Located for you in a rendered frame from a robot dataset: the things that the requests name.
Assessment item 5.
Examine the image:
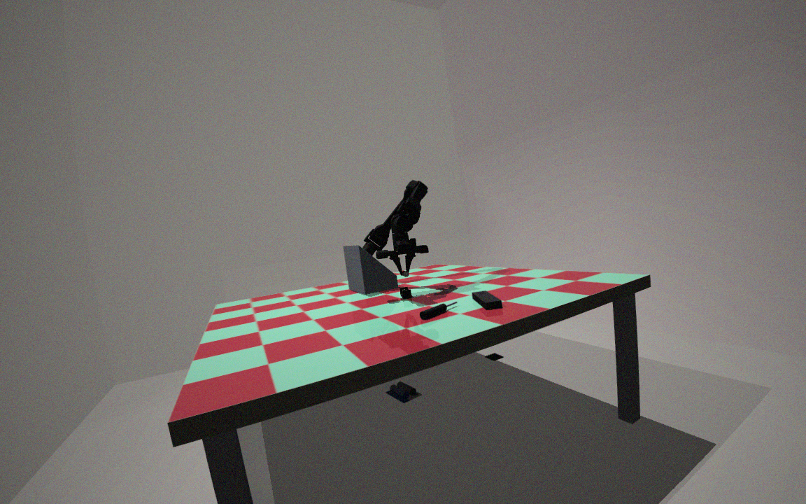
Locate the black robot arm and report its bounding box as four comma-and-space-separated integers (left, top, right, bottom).
362, 180, 428, 256

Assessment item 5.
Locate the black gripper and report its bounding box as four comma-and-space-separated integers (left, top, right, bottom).
376, 232, 429, 276

